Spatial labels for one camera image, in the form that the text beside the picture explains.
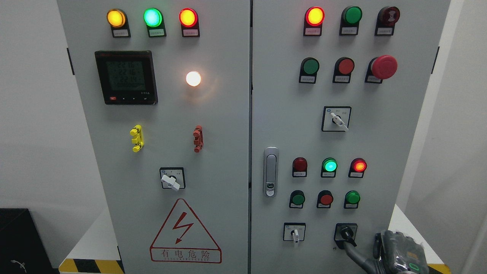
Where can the black knob rotary switch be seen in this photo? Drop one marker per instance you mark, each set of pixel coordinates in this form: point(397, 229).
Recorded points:
point(345, 232)

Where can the red terminal connector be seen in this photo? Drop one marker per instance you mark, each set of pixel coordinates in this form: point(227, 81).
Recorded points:
point(198, 139)

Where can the dark red indicator lower left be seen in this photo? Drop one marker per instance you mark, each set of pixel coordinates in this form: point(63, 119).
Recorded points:
point(299, 167)

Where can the white lit indicator lamp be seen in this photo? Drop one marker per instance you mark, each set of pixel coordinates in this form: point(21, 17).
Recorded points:
point(193, 78)

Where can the green push button lower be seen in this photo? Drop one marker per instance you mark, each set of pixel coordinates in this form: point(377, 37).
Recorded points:
point(297, 199)

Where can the green push button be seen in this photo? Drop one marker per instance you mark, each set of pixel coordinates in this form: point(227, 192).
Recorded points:
point(297, 199)
point(309, 70)

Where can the green lit indicator lower middle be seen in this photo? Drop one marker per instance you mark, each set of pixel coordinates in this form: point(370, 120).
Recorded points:
point(328, 168)

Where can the green lit indicator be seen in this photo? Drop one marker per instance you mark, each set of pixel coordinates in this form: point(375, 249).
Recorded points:
point(328, 168)
point(155, 23)

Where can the left grey cabinet door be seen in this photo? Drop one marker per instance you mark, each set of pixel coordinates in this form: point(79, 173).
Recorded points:
point(217, 177)

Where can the grey cabinet door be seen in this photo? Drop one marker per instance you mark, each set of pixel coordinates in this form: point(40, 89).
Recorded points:
point(288, 115)
point(217, 177)

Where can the green push button upper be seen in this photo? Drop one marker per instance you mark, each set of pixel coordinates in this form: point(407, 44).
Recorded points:
point(309, 70)

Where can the red push button lower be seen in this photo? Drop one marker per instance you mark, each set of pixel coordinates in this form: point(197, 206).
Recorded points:
point(324, 200)

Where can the red push button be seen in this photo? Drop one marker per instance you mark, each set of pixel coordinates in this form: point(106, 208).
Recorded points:
point(324, 200)
point(343, 70)

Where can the yellow terminal connector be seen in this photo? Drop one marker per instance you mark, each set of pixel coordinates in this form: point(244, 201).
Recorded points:
point(137, 138)

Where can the right grey cabinet door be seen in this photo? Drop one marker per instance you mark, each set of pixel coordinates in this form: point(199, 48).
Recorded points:
point(288, 115)

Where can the red electric hazard warning sticker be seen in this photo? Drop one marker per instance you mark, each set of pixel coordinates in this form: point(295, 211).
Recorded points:
point(183, 238)

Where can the red indicator lower right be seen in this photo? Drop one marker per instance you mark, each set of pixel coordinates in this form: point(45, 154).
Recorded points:
point(357, 168)

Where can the red push button upper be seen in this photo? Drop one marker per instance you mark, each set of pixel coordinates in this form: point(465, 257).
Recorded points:
point(343, 70)

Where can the green illuminated button lower right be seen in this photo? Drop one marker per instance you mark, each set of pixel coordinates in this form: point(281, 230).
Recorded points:
point(351, 200)

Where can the black digital power meter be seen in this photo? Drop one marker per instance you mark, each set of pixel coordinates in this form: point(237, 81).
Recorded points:
point(127, 77)

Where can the red-orange indicator left door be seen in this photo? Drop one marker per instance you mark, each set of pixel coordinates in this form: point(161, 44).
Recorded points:
point(189, 21)

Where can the red lit indicator right door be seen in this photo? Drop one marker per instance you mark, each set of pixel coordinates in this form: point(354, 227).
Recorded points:
point(313, 21)

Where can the green lit indicator top left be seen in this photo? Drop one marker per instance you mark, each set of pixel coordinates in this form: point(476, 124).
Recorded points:
point(155, 23)

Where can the red emergency stop mushroom button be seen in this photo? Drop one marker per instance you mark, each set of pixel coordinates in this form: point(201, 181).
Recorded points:
point(381, 68)

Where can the green unlit indicator top right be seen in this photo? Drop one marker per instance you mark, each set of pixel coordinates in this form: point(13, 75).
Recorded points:
point(350, 21)

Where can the amber indicator light top left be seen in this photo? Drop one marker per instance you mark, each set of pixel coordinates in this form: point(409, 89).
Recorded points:
point(118, 21)

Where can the dark red buzzer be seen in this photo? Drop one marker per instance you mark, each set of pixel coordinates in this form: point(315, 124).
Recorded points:
point(386, 19)

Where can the white platform with hazard stripes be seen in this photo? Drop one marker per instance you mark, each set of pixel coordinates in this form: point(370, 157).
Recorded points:
point(97, 252)

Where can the black box lower left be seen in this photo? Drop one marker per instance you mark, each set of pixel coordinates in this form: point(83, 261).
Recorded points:
point(21, 249)

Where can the silver door lock handle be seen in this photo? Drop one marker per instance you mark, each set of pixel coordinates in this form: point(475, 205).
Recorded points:
point(270, 170)

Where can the white handle selector switch left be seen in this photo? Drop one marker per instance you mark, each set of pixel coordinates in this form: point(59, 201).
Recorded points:
point(172, 178)

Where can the white handle selector switch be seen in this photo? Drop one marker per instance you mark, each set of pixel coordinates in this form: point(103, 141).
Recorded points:
point(336, 118)
point(294, 232)
point(172, 178)

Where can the white handle selector switch upper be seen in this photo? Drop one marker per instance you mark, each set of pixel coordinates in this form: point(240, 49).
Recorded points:
point(336, 118)

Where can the white handle selector switch lower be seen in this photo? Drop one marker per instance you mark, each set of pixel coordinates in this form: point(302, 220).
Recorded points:
point(294, 232)

